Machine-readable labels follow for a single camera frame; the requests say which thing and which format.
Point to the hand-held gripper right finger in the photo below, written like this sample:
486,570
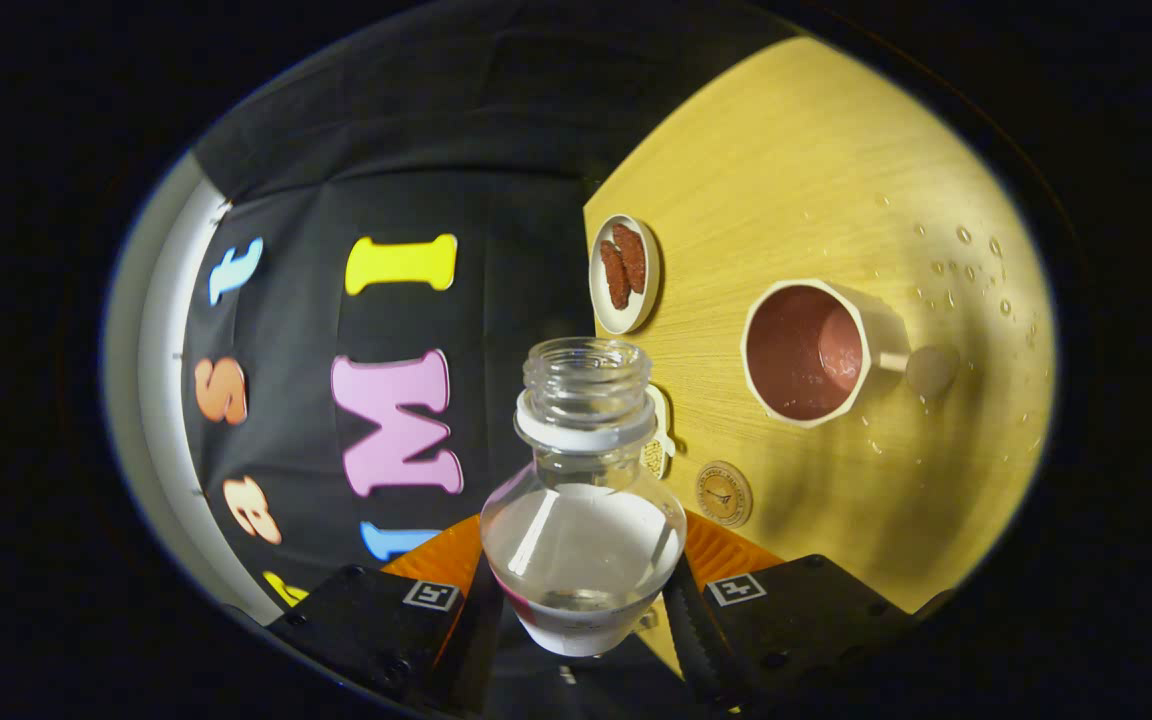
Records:
806,615

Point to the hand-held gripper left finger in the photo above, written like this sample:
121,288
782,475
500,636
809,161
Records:
366,625

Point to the round cork coaster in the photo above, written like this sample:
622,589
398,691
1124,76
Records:
723,494

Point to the clear juice bottle white label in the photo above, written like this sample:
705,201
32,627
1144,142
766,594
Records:
581,545

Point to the small white sauce dish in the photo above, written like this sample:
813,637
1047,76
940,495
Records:
656,455

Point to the white oval plate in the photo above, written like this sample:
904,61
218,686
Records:
626,318

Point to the brown sausage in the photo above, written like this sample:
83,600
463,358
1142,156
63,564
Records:
615,277
631,256

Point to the wooden table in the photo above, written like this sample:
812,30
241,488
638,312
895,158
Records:
816,180

